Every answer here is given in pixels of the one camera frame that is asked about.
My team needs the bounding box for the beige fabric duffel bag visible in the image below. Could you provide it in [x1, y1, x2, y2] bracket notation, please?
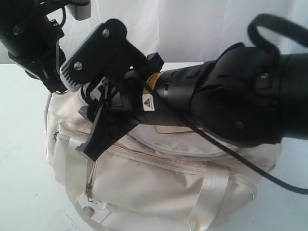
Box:
[44, 79, 282, 231]

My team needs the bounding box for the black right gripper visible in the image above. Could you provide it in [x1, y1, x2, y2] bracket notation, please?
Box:
[77, 77, 159, 161]

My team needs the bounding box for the white backdrop curtain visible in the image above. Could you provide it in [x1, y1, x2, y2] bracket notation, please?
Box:
[60, 0, 308, 63]

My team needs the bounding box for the white paper hang tag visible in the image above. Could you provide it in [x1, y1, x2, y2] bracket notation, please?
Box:
[61, 195, 111, 231]

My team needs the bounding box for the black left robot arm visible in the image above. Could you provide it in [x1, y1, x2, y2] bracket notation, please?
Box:
[0, 0, 91, 93]

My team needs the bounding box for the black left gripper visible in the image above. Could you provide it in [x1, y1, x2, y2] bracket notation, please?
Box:
[25, 45, 67, 94]

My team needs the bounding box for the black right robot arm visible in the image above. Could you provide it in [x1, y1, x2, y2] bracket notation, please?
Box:
[76, 14, 308, 195]

